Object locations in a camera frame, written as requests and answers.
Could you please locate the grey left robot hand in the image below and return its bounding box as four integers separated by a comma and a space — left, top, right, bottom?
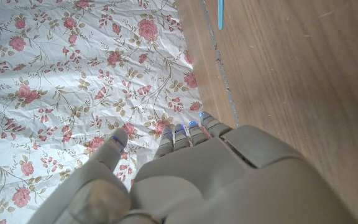
26, 111, 358, 224

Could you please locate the light blue plastic strip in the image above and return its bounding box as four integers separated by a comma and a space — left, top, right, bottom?
218, 0, 224, 31

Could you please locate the floral rose backdrop cloth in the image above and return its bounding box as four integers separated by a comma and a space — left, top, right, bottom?
0, 0, 205, 224

